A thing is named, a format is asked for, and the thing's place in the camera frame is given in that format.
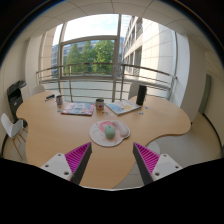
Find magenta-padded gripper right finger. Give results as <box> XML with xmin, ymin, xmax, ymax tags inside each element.
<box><xmin>132</xmin><ymin>142</ymin><xmax>184</xmax><ymax>186</ymax></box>

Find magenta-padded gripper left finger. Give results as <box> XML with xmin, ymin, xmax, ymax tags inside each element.
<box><xmin>39</xmin><ymin>142</ymin><xmax>93</xmax><ymax>186</ymax></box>

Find mint green computer mouse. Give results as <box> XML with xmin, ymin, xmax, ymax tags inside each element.
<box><xmin>104</xmin><ymin>124</ymin><xmax>116</xmax><ymax>140</ymax></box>

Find round pink white mouse pad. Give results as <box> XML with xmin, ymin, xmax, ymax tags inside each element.
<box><xmin>88</xmin><ymin>119</ymin><xmax>131</xmax><ymax>148</ymax></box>

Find red cover magazine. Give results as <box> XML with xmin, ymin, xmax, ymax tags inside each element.
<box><xmin>60</xmin><ymin>101</ymin><xmax>96</xmax><ymax>117</ymax></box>

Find pen holder cup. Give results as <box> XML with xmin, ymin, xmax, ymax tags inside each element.
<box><xmin>55</xmin><ymin>94</ymin><xmax>64</xmax><ymax>108</ymax></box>

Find light blue cover magazine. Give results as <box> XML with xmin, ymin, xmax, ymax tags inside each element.
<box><xmin>105</xmin><ymin>99</ymin><xmax>142</xmax><ymax>116</ymax></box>

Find white red plant pot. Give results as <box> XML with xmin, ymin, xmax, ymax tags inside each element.
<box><xmin>95</xmin><ymin>97</ymin><xmax>105</xmax><ymax>111</ymax></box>

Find black cylindrical bottle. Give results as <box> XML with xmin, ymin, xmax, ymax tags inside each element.
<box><xmin>135</xmin><ymin>84</ymin><xmax>148</xmax><ymax>106</ymax></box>

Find metal balcony railing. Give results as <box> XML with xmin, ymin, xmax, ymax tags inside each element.
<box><xmin>35</xmin><ymin>63</ymin><xmax>178</xmax><ymax>103</ymax></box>

